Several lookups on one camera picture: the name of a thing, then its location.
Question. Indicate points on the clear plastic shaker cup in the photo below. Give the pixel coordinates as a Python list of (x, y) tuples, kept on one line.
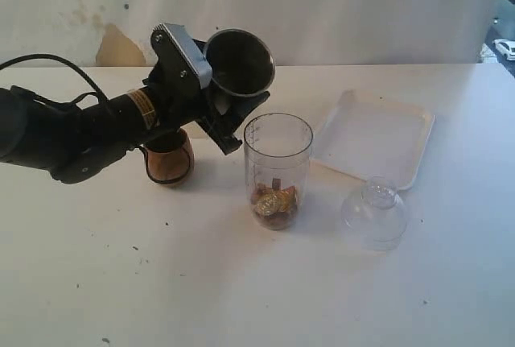
[(277, 145)]

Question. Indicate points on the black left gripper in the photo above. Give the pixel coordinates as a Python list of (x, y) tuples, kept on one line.
[(174, 108)]

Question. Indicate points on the clear dome shaker lid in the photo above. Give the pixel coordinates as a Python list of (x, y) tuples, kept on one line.
[(374, 216)]

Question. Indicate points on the white rectangular tray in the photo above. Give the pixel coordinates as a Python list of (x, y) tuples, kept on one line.
[(367, 135)]

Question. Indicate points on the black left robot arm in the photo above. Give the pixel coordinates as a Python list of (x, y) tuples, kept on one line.
[(72, 143)]

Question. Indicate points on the brown wooden cup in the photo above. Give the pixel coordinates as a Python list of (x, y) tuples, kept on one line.
[(169, 159)]

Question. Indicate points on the stainless steel cup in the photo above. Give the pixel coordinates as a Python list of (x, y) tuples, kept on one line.
[(242, 65)]

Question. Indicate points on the small wooden block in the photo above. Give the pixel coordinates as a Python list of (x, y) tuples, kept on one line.
[(276, 184)]

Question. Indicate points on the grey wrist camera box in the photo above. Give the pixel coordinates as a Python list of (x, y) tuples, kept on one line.
[(181, 60)]

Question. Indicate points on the gold coin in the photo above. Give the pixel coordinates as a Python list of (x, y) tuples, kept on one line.
[(268, 204)]

